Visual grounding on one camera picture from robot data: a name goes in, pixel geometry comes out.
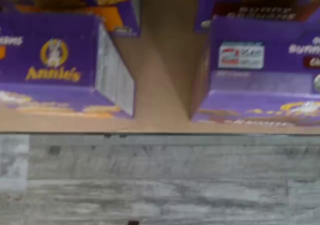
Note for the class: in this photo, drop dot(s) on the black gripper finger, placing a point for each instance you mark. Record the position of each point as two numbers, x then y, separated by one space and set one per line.
133 223

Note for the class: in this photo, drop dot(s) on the Annie's purple box brown label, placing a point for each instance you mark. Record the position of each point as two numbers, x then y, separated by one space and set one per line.
250 80
250 0

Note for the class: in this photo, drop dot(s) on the black metal wood-board shelf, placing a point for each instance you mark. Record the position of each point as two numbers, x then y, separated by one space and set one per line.
162 85

